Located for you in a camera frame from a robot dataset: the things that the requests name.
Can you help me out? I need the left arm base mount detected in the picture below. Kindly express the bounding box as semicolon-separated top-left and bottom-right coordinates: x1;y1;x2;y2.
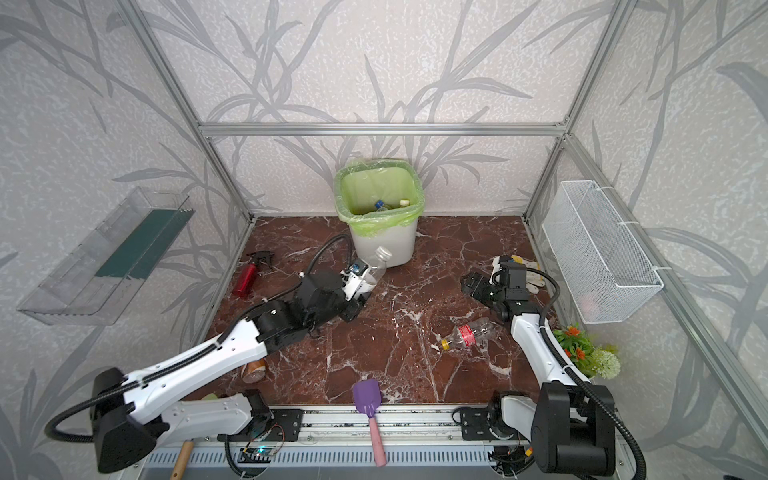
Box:
236;408;304;442

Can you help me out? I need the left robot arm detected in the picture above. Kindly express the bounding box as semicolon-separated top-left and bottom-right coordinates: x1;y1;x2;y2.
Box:
44;248;391;473

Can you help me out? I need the white trash bin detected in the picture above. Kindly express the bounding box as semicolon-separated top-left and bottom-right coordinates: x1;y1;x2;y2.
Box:
350;220;418;268

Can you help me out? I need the artificial flower pot plant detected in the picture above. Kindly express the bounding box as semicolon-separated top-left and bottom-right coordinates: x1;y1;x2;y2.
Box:
552;326;621;380

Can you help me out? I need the purple pink silicone spatula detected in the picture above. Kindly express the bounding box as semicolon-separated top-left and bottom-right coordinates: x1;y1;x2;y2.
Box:
353;378;387;467

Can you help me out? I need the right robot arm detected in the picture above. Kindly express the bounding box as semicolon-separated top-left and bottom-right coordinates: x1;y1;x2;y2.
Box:
461;256;648;479

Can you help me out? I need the aluminium front rail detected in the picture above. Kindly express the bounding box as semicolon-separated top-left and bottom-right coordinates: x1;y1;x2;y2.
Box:
124;403;631;448

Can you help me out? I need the white wire mesh basket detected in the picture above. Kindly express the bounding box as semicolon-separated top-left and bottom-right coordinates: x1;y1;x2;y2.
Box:
542;180;664;324

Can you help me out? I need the green bin liner bag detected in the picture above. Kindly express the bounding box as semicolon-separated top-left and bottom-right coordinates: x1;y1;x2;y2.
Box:
333;159;426;237

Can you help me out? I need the pink label yellow cap bottle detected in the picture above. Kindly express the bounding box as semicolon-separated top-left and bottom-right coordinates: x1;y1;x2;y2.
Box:
439;317;499;351

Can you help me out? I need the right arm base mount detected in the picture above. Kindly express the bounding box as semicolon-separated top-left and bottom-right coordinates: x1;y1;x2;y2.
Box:
451;406;508;441

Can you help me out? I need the brown coffee bottle lying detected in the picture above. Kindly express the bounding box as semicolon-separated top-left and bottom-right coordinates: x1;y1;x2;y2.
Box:
240;359;267;384

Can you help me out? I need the green wooden-handled spatula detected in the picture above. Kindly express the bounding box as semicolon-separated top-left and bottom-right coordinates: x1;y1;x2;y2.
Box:
170;440;195;480

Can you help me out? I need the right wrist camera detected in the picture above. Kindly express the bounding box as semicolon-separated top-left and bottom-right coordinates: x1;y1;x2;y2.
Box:
490;255;527;287

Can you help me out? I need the yellow snack wrapper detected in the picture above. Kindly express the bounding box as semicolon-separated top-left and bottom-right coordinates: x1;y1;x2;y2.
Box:
511;255;546;295

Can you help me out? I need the clear acrylic wall shelf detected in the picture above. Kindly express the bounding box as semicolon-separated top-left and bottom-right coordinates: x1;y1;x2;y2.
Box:
17;187;194;326

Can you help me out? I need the red spray bottle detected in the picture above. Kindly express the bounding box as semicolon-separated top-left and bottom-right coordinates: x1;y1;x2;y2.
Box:
232;250;274;299

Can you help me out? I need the white yellow label bottle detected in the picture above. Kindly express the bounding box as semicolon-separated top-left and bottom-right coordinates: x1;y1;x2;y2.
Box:
362;246;392;285

